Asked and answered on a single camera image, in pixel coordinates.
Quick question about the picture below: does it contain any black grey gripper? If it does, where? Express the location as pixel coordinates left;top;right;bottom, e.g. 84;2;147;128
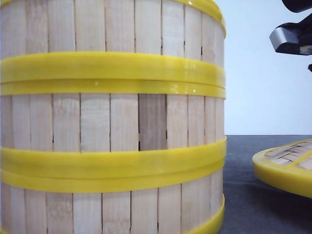
269;0;312;73

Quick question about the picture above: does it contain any yellow rimmed steamer lid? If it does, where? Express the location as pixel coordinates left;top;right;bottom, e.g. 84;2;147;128
253;139;312;198

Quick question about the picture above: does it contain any front bamboo steamer basket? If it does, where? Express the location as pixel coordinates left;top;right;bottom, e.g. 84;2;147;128
0;170;224;234

